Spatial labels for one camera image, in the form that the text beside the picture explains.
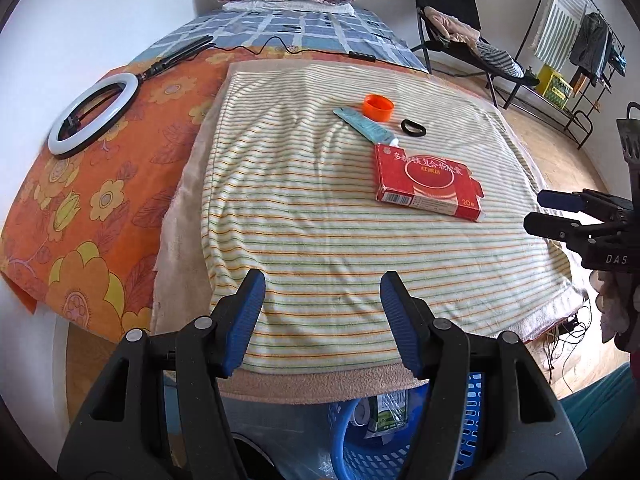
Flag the black cable with remote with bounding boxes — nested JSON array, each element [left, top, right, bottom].
[[207, 35, 401, 64]]

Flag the orange floral bed sheet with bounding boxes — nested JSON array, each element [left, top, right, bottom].
[[0, 46, 496, 343]]

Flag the black light stand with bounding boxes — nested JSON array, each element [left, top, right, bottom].
[[135, 34, 213, 81]]

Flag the green striped hanging towel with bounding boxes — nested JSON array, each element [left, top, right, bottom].
[[534, 0, 590, 72]]

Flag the teal ointment tube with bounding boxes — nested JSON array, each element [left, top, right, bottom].
[[333, 106, 398, 145]]

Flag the yellow crate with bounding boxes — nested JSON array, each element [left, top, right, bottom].
[[540, 65, 575, 110]]

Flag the white ring light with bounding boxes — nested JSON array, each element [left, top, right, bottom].
[[47, 72, 139, 160]]

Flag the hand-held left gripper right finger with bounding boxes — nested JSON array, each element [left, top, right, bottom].
[[380, 270, 588, 480]]

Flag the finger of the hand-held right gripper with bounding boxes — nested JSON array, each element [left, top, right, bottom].
[[522, 211, 602, 252], [538, 189, 629, 217]]

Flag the striped cream towel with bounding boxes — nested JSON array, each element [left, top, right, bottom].
[[150, 60, 588, 406]]

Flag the blue plastic basket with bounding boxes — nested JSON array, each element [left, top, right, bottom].
[[327, 371, 487, 480]]

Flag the teal cloth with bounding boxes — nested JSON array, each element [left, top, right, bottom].
[[562, 364, 640, 461]]

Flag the orange bottle cap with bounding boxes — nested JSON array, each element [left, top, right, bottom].
[[362, 94, 395, 123]]

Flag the green drink carton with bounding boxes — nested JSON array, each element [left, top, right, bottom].
[[367, 392, 411, 433]]

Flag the blue plaid bed sheet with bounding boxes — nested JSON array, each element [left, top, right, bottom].
[[135, 5, 431, 73]]

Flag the black clothes rack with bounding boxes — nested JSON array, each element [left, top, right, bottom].
[[515, 0, 628, 150]]

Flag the red cardboard box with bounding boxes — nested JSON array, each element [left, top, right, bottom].
[[375, 142, 485, 222]]

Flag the grey striped cloth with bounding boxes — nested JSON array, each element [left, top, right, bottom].
[[475, 40, 526, 78]]

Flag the dark hanging jacket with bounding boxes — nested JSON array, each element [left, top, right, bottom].
[[569, 11, 610, 81]]

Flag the beige cloth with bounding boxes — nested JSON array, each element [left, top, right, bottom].
[[424, 6, 483, 51]]

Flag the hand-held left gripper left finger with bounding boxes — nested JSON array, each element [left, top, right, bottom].
[[57, 268, 267, 480]]

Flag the person's right hand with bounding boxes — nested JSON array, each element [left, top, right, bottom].
[[591, 270, 625, 345]]

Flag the tangled floor cables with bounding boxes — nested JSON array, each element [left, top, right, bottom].
[[542, 305, 593, 371]]

